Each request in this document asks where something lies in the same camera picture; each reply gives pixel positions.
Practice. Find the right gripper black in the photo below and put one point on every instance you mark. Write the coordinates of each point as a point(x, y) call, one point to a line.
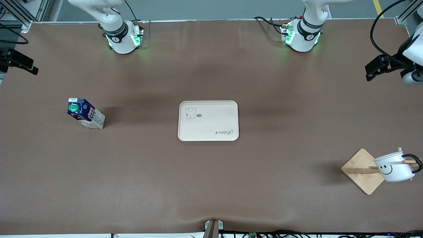
point(4, 61)

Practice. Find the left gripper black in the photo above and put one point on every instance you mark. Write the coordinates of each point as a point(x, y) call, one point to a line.
point(395, 61)

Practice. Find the blue white milk carton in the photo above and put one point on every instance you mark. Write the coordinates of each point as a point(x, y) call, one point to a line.
point(86, 114)

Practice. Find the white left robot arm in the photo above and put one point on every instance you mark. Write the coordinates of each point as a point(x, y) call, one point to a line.
point(307, 33)

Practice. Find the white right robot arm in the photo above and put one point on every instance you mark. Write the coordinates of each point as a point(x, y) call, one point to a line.
point(115, 33)

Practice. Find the wooden cup rack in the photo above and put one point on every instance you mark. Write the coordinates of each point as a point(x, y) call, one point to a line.
point(358, 168)

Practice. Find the aluminium frame profile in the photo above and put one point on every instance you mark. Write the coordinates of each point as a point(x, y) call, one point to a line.
point(19, 16)
point(404, 18)

